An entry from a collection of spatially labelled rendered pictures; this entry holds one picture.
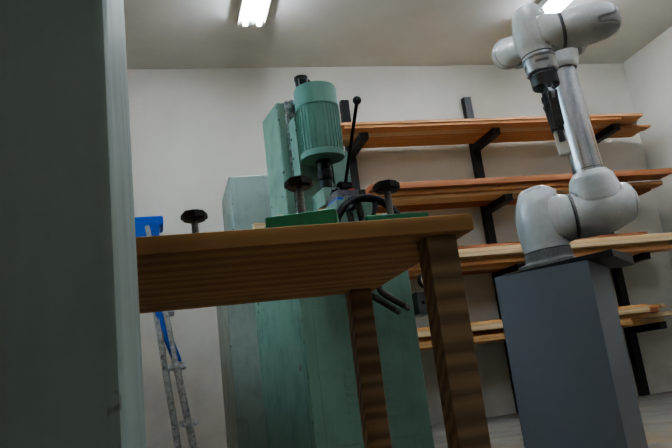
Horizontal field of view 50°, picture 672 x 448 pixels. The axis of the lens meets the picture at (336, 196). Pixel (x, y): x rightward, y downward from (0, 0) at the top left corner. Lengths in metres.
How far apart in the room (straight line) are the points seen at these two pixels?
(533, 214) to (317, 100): 0.97
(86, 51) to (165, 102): 5.18
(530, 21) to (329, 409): 1.40
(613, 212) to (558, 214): 0.17
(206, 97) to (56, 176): 5.23
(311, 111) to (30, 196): 2.70
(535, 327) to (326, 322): 0.71
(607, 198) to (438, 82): 3.53
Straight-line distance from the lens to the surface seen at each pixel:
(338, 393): 2.56
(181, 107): 5.39
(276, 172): 3.11
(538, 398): 2.39
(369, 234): 0.98
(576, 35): 2.14
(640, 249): 5.62
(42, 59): 0.21
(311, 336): 2.55
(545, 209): 2.47
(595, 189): 2.51
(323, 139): 2.84
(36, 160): 0.20
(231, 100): 5.43
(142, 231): 3.33
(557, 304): 2.36
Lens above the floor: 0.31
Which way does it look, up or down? 15 degrees up
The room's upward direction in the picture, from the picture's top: 7 degrees counter-clockwise
